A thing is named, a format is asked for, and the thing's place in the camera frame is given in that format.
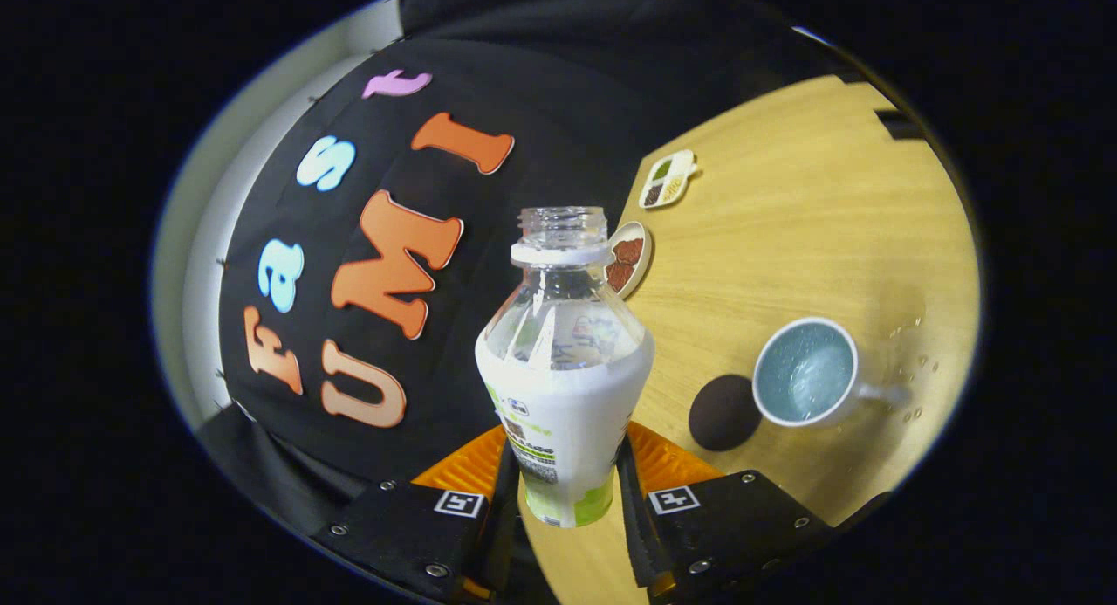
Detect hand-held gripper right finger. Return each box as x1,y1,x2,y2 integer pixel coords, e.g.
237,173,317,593
615,420,834,602

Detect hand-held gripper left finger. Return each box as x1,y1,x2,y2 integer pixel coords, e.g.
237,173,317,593
314,424,522,604

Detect clear bottle with white label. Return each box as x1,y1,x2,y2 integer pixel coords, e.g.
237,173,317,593
475,206,657,529

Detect dark brown round coaster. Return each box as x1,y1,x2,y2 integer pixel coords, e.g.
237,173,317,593
689,375,764,452

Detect white cup with blue inside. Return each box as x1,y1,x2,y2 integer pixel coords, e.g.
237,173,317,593
752,316,913,429

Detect small white oval plate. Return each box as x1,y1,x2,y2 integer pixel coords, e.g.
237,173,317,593
605,221,653,300

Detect wooden table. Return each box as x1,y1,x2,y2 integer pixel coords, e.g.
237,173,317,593
519,74,983,605

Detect white divided snack tray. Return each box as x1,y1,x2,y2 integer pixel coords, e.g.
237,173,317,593
638,149,698,210

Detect black backdrop cloth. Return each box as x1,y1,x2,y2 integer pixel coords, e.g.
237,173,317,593
196,0,874,536

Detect black table clamp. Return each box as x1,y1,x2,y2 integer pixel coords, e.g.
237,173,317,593
875,107,926,141

